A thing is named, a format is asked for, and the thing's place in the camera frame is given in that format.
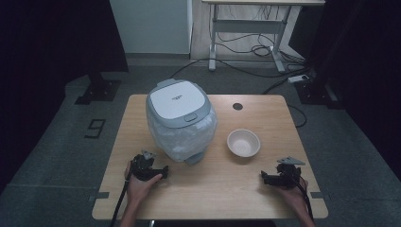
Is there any person's left hand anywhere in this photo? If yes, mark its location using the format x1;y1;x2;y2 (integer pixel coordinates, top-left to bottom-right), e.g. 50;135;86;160
124;161;164;205

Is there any black stand base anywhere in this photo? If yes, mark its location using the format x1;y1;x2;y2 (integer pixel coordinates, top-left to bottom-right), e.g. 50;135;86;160
74;73;122;106
295;79;345;111

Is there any grey tape strip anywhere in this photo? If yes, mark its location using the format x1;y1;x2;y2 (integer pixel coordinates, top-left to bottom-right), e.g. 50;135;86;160
88;191;110;202

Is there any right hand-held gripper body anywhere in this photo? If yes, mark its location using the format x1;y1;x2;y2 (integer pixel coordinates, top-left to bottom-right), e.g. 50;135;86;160
275;156;306;190

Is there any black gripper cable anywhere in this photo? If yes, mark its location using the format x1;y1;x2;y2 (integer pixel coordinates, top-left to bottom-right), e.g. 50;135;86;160
109;162;135;227
290;173;315;222

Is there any beige bowl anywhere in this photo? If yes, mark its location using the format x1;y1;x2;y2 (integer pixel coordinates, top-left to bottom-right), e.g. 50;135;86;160
226;128;262;158

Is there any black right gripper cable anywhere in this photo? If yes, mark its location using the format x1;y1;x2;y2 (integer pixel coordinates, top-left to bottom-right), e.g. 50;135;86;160
290;173;315;222

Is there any black curtain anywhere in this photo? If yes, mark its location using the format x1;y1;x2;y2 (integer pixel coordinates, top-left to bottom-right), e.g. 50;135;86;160
0;0;130;193
288;0;401;182

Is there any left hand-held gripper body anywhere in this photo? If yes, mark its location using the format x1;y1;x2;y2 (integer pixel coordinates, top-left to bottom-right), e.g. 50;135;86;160
131;150;161;182

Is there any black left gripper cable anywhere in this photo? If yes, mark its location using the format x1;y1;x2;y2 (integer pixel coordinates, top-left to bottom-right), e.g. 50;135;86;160
109;162;135;227

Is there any tangle of black cables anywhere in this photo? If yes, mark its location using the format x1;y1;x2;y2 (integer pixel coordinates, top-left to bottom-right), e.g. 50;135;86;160
217;6;305;65

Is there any white panel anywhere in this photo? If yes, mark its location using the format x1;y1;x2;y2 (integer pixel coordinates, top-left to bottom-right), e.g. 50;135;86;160
109;0;194;55

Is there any white desk frame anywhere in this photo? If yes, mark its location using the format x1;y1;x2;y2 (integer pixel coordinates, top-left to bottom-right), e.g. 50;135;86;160
201;0;325;74

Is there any black floor number marker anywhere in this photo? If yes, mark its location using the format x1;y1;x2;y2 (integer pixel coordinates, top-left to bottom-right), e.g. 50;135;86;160
84;118;107;139

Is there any person's right hand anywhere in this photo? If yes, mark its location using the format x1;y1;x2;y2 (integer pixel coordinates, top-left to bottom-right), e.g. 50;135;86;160
273;178;310;214

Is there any white power strip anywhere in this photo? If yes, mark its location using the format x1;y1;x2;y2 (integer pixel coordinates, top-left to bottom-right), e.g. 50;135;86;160
287;74;310;84

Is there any looped black floor cable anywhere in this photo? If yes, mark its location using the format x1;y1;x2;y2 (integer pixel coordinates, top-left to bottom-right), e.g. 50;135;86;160
287;104;307;129

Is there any long black floor cable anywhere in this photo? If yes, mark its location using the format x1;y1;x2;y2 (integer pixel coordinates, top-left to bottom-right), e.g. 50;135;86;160
169;58;311;79

